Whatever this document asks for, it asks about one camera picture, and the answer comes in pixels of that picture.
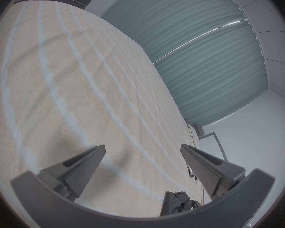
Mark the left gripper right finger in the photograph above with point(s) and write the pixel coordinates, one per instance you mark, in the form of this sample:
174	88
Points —
204	174

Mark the bed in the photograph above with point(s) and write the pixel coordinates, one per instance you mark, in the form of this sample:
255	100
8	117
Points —
85	91

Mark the white printed pillow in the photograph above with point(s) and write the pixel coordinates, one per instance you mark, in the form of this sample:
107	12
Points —
194	135

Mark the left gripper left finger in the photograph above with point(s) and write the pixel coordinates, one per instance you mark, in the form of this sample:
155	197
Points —
83	174

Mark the black T-shirt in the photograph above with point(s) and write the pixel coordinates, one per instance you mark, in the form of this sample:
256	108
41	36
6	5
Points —
173	203

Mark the grey bedside table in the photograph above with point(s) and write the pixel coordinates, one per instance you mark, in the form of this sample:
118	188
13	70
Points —
197	127

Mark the blue-green curtain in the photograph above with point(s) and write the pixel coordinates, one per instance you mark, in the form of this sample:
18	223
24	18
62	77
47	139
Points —
216	79
171	20

